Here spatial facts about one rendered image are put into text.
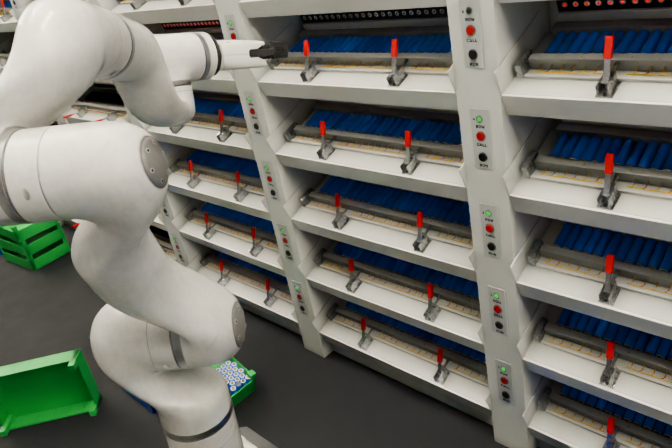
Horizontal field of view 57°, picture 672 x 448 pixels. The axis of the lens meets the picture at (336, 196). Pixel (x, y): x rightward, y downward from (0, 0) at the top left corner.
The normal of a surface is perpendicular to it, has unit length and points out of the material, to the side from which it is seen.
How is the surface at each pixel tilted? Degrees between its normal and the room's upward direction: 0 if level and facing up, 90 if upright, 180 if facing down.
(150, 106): 118
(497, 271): 90
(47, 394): 90
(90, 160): 59
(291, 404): 0
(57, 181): 81
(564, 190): 21
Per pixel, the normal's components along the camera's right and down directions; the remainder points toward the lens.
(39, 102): 0.60, 0.74
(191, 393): 0.29, -0.64
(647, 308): -0.41, -0.69
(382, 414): -0.18, -0.90
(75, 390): 0.11, 0.39
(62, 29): 0.59, -0.30
